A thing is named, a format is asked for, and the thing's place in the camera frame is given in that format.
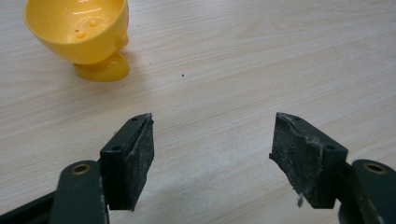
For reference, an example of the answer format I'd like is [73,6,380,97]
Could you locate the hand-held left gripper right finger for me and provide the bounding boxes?
[268,111,349,210]

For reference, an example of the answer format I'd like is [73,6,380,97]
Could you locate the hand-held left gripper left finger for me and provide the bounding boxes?
[99,112,155,212]

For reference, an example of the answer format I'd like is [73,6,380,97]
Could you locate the yellow plastic egg cup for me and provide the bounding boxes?
[23,0,131,83]

